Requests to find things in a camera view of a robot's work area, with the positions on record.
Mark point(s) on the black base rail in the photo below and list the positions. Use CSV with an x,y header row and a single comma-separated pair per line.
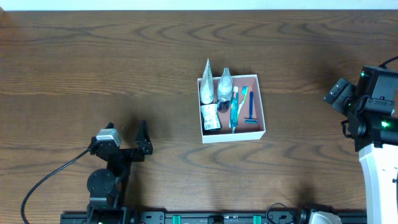
x,y
274,214

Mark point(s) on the blue disposable razor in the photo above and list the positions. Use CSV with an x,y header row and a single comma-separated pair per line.
x,y
251,120

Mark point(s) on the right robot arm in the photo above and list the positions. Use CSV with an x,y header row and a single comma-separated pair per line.
x,y
373,128

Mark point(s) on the white box with pink inside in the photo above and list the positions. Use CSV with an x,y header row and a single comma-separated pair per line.
x,y
244,131

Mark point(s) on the green toothpaste tube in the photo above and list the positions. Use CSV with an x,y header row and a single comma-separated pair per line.
x,y
234,107

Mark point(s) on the green white toothbrush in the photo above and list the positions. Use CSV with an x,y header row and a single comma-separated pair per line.
x,y
241,103

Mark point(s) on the green white soap packet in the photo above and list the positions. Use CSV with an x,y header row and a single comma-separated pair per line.
x,y
211,120

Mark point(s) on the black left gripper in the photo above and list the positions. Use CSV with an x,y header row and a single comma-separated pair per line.
x,y
125,152

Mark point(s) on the blue hand soap pump bottle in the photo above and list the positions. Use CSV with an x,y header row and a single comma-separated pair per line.
x,y
224,91

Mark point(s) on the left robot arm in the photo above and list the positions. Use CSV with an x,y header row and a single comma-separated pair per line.
x,y
107,187

